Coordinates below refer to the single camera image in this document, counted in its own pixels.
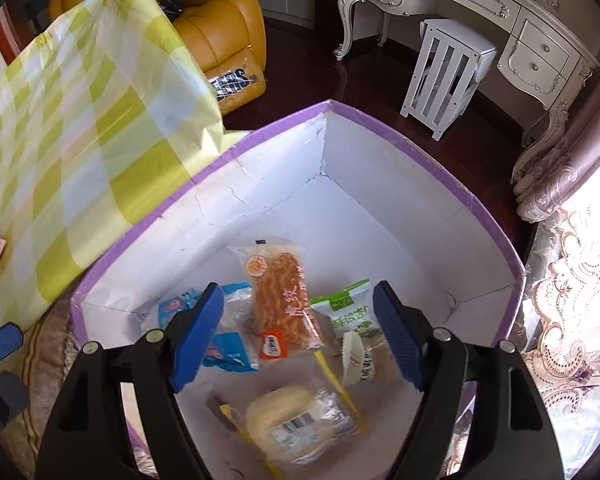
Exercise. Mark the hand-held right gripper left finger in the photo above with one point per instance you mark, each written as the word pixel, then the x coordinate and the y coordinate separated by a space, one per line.
pixel 197 340

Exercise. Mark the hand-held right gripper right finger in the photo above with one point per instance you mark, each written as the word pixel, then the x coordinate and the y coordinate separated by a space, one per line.
pixel 397 340

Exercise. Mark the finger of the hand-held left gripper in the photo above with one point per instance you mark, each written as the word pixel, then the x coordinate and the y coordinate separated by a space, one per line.
pixel 0 342
pixel 10 390

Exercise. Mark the white packet with red label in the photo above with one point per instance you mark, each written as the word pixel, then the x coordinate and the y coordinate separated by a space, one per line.
pixel 367 360

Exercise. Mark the blue white snack packet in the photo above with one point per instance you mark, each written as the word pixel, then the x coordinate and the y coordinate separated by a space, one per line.
pixel 235 355

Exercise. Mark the green white snack packet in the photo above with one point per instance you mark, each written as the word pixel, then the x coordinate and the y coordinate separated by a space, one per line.
pixel 342 312

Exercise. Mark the orange bread packet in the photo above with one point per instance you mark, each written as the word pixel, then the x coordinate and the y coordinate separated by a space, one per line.
pixel 280 300

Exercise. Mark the white round bread packet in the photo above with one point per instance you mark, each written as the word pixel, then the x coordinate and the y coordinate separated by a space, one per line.
pixel 275 420

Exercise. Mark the white box with purple rim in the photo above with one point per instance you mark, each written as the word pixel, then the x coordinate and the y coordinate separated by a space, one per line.
pixel 380 220

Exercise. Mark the lace patterned curtain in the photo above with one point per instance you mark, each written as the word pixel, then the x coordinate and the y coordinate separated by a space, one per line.
pixel 580 285

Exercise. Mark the yellow green checked tablecloth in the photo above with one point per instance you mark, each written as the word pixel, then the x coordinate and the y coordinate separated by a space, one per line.
pixel 80 135

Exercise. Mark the clear pouch with blue print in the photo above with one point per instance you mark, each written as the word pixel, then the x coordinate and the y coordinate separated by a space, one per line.
pixel 235 80

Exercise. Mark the white slatted stool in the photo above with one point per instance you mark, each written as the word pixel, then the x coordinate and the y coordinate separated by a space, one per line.
pixel 440 70

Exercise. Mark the orange leather armchair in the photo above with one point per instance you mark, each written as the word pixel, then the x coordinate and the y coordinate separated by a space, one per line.
pixel 220 35

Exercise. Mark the ornate white desk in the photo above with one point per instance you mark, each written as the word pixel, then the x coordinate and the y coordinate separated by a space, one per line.
pixel 540 45

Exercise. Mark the black bag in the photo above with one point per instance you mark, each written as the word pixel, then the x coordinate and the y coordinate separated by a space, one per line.
pixel 172 7

